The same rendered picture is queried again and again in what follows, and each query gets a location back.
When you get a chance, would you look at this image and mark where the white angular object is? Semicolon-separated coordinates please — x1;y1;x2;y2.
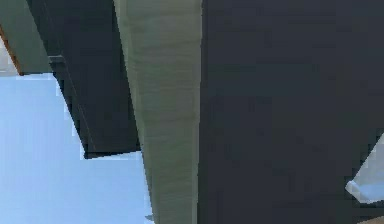
345;132;384;205

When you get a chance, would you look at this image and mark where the dark grey tall cupboard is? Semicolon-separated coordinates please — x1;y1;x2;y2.
197;0;384;224

